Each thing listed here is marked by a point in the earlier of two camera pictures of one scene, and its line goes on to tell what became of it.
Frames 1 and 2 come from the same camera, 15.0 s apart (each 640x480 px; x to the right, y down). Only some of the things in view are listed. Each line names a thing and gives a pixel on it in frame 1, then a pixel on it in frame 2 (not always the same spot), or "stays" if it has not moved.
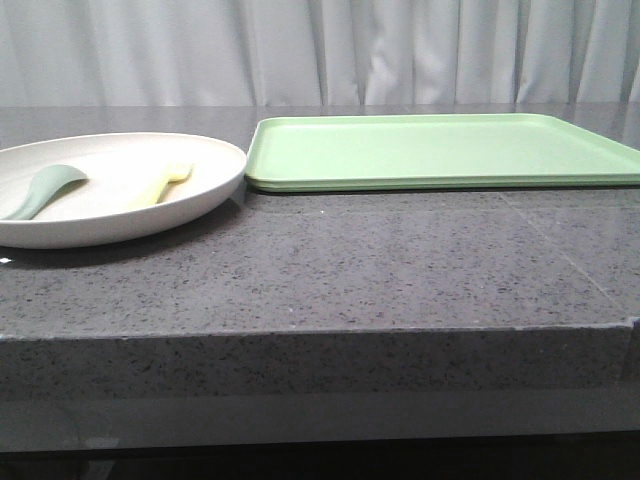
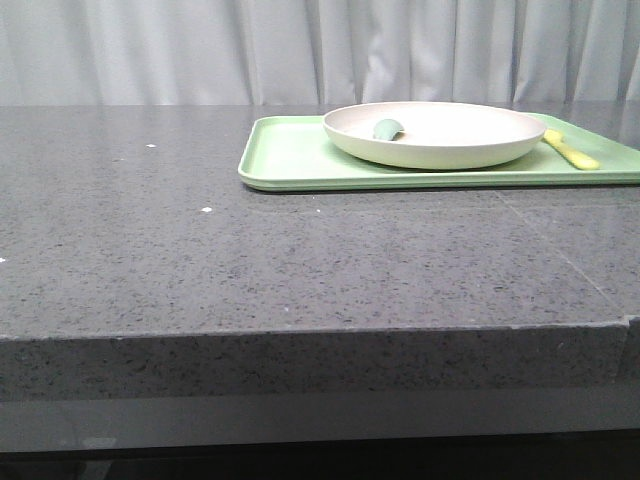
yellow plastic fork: (155, 193) → (578, 157)
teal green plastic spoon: (46, 183) → (386, 129)
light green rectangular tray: (434, 152) stays
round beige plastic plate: (120, 168) → (437, 135)
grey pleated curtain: (232, 52) stays
